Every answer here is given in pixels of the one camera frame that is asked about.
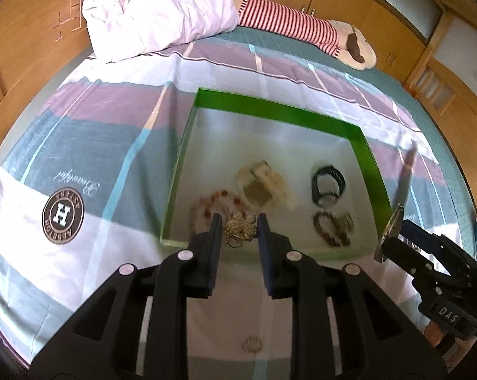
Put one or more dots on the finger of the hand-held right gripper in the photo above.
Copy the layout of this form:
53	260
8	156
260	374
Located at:
420	234
400	253

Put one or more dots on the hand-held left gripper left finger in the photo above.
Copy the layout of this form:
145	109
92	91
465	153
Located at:
214	253

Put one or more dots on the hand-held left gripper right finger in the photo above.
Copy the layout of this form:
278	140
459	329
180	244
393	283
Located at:
264	253

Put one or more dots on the pearl flower brooch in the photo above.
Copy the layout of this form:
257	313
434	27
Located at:
238	227

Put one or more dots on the black wrist watch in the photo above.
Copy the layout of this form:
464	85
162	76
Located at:
337	178

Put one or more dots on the green cardboard box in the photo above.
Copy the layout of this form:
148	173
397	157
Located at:
278	142

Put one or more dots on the person's right hand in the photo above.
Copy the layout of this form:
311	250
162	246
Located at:
436	334

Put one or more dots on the wooden footboard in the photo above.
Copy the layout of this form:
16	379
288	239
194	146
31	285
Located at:
460	107

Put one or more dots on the plaid printed bed sheet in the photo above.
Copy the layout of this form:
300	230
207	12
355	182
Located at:
84	126

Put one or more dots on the plush toy with striped shirt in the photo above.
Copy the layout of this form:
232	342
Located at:
286	23

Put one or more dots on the wooden wardrobe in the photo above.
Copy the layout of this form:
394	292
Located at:
341	4

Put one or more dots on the pink pillow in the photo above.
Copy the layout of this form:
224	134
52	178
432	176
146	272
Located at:
155	12

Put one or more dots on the wooden headboard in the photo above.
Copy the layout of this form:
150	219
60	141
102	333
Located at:
24	27

